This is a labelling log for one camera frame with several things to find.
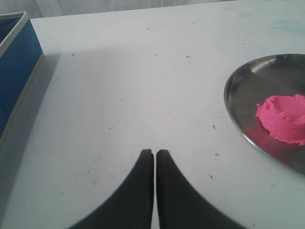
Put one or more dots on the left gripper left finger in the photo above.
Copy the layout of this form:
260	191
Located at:
131	205

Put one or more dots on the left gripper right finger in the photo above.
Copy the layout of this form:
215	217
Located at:
179	205

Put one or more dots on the pink clay lump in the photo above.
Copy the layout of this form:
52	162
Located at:
284	118

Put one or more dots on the round steel plate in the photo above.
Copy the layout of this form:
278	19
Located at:
265	99

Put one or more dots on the blue fabric box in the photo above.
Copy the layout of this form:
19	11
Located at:
20	57

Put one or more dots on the white backdrop curtain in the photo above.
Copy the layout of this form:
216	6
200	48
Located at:
51	8

